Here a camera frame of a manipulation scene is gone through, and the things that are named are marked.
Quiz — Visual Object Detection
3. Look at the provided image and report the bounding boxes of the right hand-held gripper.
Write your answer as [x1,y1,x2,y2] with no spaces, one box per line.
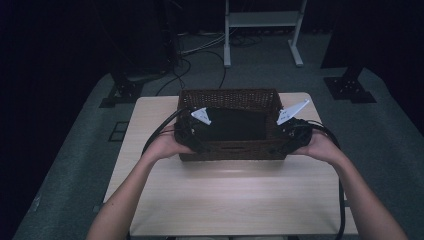
[276,98,314,155]

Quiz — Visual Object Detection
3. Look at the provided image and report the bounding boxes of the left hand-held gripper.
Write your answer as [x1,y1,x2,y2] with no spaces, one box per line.
[174,107,213,155]

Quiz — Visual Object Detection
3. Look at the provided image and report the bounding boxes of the black cloth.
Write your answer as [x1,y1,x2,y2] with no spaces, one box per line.
[195,106,268,142]

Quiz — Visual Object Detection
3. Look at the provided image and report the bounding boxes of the brown wicker basket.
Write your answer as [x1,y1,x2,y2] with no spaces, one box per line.
[173,88,295,163]

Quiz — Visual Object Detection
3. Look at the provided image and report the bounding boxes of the person's left hand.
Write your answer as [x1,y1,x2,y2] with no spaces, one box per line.
[142,124,196,162]

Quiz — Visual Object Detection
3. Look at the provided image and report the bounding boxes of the person's right hand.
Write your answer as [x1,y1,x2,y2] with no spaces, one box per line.
[292,128,342,165]

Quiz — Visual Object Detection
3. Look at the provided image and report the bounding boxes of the black stand base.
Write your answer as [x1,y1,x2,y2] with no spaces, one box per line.
[322,65,378,105]
[98,70,163,109]

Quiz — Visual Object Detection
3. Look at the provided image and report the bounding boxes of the white metal stand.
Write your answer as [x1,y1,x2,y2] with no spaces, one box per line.
[223,0,308,69]

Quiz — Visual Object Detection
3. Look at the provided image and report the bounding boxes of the black floor cable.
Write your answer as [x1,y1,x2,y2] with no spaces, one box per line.
[154,57,193,98]
[199,49,228,90]

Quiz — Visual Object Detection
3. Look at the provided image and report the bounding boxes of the right hand-held gripper black cable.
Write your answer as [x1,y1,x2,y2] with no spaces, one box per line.
[304,119,346,240]

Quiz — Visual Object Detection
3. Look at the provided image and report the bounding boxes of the white floor cables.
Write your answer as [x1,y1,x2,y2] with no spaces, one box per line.
[179,32,228,57]

